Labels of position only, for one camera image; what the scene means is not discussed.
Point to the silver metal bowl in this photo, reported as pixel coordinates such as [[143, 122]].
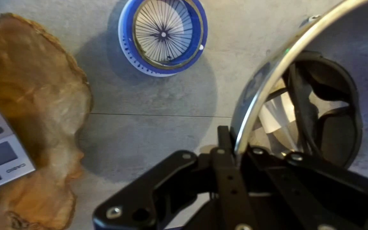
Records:
[[347, 32]]

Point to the blue and white patterned bowl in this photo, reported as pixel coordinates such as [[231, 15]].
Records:
[[127, 41]]

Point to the brown live-edge wooden slab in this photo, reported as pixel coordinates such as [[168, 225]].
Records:
[[34, 70]]

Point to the black glasses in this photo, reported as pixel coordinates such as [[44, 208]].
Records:
[[340, 137]]

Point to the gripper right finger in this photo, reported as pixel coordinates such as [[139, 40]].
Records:
[[324, 182]]

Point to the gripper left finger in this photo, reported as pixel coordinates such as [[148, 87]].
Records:
[[225, 179]]

